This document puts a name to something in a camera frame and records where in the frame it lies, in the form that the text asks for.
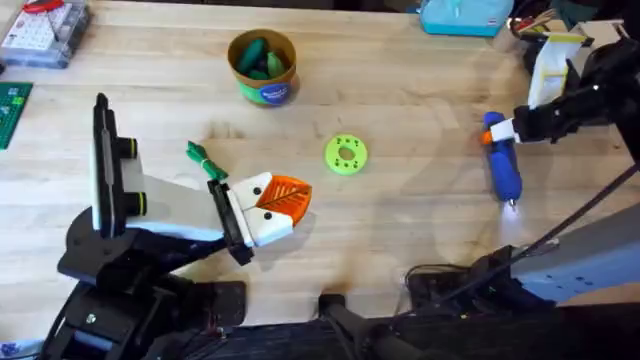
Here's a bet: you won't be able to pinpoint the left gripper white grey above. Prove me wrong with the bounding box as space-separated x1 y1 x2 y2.
117 137 314 267

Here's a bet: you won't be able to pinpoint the blue electric screwdriver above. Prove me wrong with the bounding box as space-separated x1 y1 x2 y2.
481 111 525 207

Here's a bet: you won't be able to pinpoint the green toy vegetable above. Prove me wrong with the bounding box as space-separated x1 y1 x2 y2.
185 140 230 183

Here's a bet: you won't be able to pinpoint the right wrist upright plate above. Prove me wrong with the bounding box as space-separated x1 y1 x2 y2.
527 32 587 110

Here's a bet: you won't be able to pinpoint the green disc with holes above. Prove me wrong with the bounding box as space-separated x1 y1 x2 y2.
324 133 369 177

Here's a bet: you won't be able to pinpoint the heap of tools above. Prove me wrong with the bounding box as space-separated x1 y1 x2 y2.
503 6 559 41

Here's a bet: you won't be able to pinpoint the light blue box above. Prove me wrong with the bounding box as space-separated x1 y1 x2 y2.
417 0 516 38

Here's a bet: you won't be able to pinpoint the cardboard box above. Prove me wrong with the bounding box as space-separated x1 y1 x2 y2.
569 18 627 51

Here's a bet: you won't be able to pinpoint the brown tub of toys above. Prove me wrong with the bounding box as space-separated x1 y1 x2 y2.
226 28 300 107

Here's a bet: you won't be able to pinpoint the left wrist upright black plate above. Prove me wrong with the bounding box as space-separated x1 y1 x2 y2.
88 92 122 240

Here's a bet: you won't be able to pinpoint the green board with blocks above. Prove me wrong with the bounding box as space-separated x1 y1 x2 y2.
0 81 34 151

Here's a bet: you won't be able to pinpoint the clear plastic parts box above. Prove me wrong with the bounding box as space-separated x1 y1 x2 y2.
0 0 92 70

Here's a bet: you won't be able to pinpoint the black cable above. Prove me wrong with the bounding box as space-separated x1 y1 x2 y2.
434 162 640 306

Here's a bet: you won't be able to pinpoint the black rail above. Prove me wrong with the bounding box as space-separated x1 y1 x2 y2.
197 298 640 360

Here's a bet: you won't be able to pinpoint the red-handled tool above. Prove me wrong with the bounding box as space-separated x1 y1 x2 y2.
21 0 66 15

